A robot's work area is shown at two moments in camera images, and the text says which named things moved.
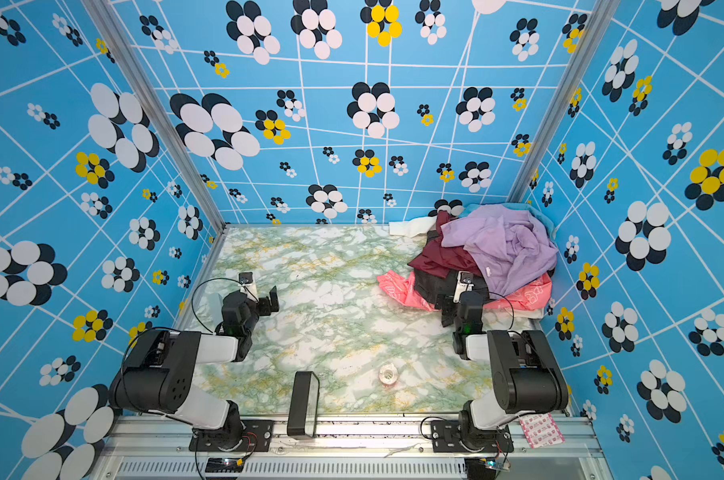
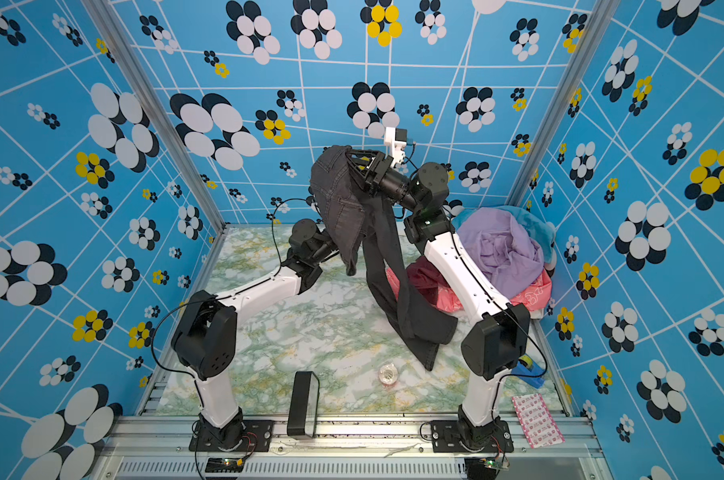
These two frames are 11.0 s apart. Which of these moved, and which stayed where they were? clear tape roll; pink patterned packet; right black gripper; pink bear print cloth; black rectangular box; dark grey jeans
Moved: dark grey jeans; right black gripper
Stayed: pink bear print cloth; black rectangular box; clear tape roll; pink patterned packet
